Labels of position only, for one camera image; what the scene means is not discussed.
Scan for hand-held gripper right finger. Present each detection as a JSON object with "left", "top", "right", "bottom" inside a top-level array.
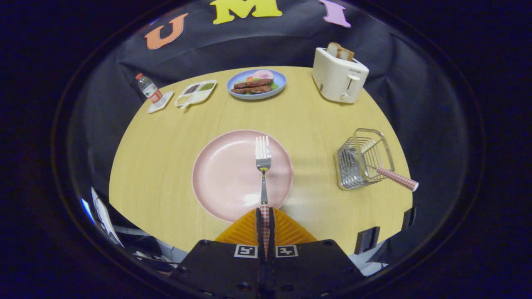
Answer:
[{"left": 266, "top": 207, "right": 364, "bottom": 299}]

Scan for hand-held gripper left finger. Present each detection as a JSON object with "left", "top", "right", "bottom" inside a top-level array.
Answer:
[{"left": 168, "top": 207, "right": 266, "bottom": 299}]

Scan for fork with checkered handle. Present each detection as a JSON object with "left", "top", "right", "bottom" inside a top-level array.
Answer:
[{"left": 255, "top": 136, "right": 272, "bottom": 258}]

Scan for spoon with checkered handle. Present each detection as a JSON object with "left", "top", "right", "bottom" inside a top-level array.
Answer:
[{"left": 366, "top": 164, "right": 419, "bottom": 192}]

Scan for pink round plate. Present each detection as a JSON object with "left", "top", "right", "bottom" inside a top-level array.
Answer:
[{"left": 192, "top": 130, "right": 294, "bottom": 223}]

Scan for black table clamp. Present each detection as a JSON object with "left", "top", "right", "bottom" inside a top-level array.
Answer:
[
  {"left": 355, "top": 226, "right": 380, "bottom": 255},
  {"left": 401, "top": 206, "right": 416, "bottom": 231}
]

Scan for brown sausage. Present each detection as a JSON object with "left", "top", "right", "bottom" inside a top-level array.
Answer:
[
  {"left": 234, "top": 78, "right": 273, "bottom": 89},
  {"left": 231, "top": 85, "right": 273, "bottom": 94}
]

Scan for green lettuce leaves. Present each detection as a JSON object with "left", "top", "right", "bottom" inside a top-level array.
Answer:
[{"left": 245, "top": 81, "right": 279, "bottom": 95}]

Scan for white compartment sauce tray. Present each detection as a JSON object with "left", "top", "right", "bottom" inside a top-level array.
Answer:
[{"left": 174, "top": 80, "right": 217, "bottom": 109}]

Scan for blue oval plate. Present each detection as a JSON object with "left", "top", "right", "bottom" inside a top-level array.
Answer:
[{"left": 227, "top": 69, "right": 287, "bottom": 100}]

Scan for white paper sheets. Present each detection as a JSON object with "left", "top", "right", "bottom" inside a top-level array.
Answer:
[{"left": 91, "top": 187, "right": 125, "bottom": 248}]

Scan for white square coaster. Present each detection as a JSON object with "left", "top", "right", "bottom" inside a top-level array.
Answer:
[{"left": 147, "top": 91, "right": 174, "bottom": 114}]

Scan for white toaster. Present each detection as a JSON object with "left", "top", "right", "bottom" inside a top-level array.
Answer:
[{"left": 312, "top": 47, "right": 369, "bottom": 104}]

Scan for clear water bottle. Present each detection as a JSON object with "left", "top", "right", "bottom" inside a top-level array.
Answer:
[{"left": 135, "top": 73, "right": 163, "bottom": 104}]

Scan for metal wire basket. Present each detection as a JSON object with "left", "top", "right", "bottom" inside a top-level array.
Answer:
[{"left": 334, "top": 128, "right": 395, "bottom": 191}]

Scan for black cable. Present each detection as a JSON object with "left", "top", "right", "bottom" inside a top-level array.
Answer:
[{"left": 125, "top": 235, "right": 177, "bottom": 268}]

